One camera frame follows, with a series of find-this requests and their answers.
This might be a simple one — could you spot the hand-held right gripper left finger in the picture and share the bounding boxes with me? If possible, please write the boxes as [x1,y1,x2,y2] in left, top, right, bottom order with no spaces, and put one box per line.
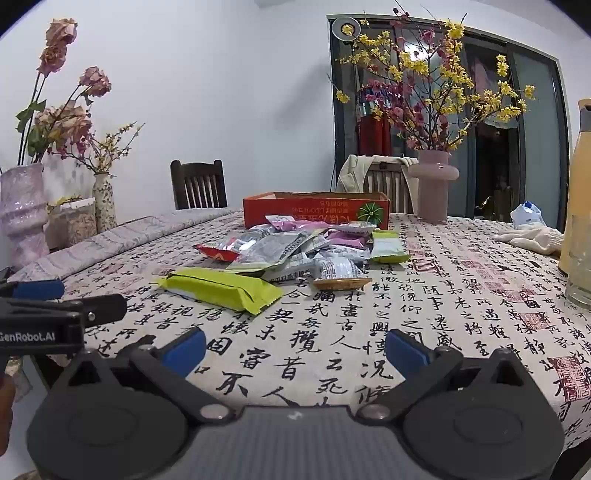
[67,329,236,426]

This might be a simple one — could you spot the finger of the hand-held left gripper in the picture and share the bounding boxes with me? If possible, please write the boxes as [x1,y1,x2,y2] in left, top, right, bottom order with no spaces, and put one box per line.
[55,294,128,326]
[0,268,66,302]

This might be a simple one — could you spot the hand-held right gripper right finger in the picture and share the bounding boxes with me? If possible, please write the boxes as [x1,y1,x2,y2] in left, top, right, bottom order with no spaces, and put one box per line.
[358,329,525,423]

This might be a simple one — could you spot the lime green snack packet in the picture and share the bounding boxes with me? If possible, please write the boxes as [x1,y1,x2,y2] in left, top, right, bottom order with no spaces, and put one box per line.
[157,268,284,315]
[370,229,411,264]

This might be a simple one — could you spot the pile of mixed snack bags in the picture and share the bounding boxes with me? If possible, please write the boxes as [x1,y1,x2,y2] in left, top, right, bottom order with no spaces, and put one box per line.
[194,215,379,291]

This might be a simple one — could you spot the pink snack packet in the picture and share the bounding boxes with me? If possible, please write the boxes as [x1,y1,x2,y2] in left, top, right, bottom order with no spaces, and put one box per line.
[270,220,332,233]

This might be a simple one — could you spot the orange cardboard box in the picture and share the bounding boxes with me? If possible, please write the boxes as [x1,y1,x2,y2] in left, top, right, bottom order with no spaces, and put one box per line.
[243,191,391,230]

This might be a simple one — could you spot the clear plastic storage container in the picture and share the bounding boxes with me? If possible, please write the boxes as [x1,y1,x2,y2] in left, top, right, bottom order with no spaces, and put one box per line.
[46,198,98,250]

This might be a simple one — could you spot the textured pink tall vase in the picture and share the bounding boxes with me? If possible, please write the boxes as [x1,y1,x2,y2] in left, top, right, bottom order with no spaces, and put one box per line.
[0,162,51,271]

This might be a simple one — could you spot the small floral print vase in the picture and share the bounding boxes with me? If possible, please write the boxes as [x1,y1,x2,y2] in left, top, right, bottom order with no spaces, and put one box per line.
[92,172,118,232]

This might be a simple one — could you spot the smooth pink vase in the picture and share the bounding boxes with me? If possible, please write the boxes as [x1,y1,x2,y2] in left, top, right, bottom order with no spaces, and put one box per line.
[409,150,460,224]

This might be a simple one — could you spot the dark wooden chair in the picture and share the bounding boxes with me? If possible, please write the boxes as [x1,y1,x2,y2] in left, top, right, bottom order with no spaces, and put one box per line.
[170,159,229,210]

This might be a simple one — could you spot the brown slatted wooden chair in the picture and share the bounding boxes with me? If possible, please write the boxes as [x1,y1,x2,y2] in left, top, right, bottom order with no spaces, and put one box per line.
[365,156,419,214]

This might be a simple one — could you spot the white knitted glove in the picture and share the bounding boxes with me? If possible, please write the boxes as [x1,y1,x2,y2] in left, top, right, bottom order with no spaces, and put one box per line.
[492,226,566,256]

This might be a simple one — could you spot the dried pink roses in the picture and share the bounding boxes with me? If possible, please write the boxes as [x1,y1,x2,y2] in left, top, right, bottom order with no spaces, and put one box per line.
[16,18,112,167]

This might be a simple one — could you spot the blue and white plastic pack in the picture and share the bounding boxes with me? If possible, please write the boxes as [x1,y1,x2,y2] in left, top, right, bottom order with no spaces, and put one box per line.
[510,202,546,230]

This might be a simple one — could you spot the beige jacket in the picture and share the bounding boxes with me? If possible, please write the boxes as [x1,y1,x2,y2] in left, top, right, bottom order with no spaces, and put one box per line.
[337,154,419,204]

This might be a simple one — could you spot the clear drinking glass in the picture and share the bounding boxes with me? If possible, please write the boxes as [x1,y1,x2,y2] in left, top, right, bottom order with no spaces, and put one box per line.
[566,235,591,308]

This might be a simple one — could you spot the red hanging garment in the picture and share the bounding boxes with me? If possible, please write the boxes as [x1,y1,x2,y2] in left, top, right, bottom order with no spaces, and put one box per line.
[358,85,393,158]

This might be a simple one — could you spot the yellow thermos jug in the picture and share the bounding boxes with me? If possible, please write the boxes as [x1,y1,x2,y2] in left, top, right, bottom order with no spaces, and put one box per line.
[558,98,591,278]

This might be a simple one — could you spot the yellow and pink flowering branches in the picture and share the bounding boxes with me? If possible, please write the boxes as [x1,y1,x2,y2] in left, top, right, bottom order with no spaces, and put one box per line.
[328,0,536,153]

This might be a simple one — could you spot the round ring light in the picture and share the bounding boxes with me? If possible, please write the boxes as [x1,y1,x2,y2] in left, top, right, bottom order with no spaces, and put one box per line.
[333,16,361,42]

